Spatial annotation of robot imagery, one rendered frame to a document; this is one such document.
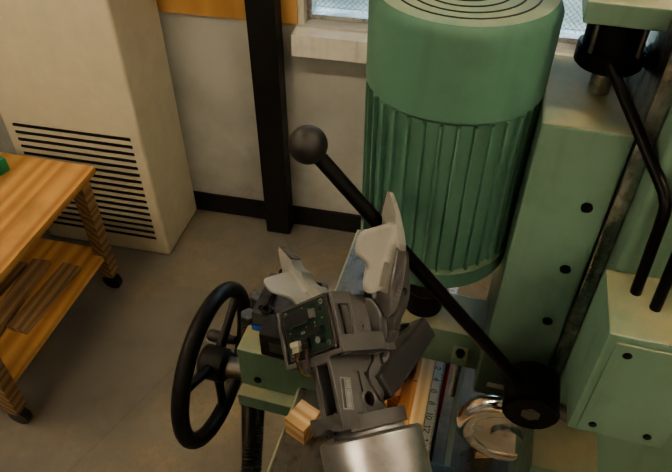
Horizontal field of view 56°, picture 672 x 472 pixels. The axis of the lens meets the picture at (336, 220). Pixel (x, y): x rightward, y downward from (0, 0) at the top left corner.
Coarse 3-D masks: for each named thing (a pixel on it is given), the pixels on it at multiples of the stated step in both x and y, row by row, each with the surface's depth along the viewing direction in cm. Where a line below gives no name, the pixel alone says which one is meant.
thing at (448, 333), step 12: (456, 300) 86; (468, 300) 86; (480, 300) 86; (408, 312) 84; (444, 312) 84; (468, 312) 84; (480, 312) 84; (432, 324) 83; (444, 324) 83; (456, 324) 83; (480, 324) 83; (444, 336) 83; (456, 336) 82; (468, 336) 82; (432, 348) 85; (444, 348) 84; (468, 348) 83; (480, 348) 82; (444, 360) 86; (468, 360) 85
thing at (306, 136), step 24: (288, 144) 55; (312, 144) 53; (336, 168) 56; (360, 192) 57; (432, 288) 62; (456, 312) 63; (480, 336) 64; (504, 360) 66; (504, 384) 70; (528, 384) 67; (552, 384) 67; (504, 408) 68; (528, 408) 67; (552, 408) 66
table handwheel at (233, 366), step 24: (216, 288) 105; (240, 288) 111; (216, 312) 102; (240, 312) 118; (192, 336) 97; (240, 336) 120; (192, 360) 96; (216, 360) 107; (192, 384) 99; (216, 384) 112; (216, 408) 116; (192, 432) 101; (216, 432) 112
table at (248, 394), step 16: (352, 256) 116; (352, 272) 113; (336, 288) 110; (352, 288) 110; (240, 400) 99; (256, 400) 97; (272, 400) 97; (288, 400) 97; (304, 400) 94; (288, 448) 88; (304, 448) 88; (272, 464) 86; (288, 464) 86; (304, 464) 86; (320, 464) 86
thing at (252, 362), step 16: (256, 336) 95; (240, 352) 94; (256, 352) 93; (240, 368) 97; (256, 368) 95; (272, 368) 94; (256, 384) 98; (272, 384) 97; (288, 384) 96; (304, 384) 94
